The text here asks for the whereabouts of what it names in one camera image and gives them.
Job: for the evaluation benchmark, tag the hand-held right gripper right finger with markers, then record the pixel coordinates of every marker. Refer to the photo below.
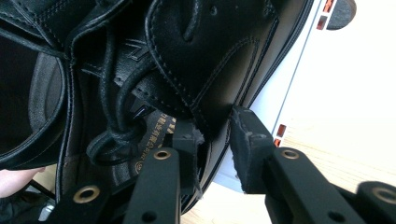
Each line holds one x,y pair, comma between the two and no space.
280,174

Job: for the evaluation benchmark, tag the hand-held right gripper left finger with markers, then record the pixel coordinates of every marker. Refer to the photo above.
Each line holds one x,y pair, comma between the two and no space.
162,183

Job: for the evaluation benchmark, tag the black leather lace-up shoe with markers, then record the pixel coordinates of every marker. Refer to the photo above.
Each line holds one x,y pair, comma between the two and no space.
202,46

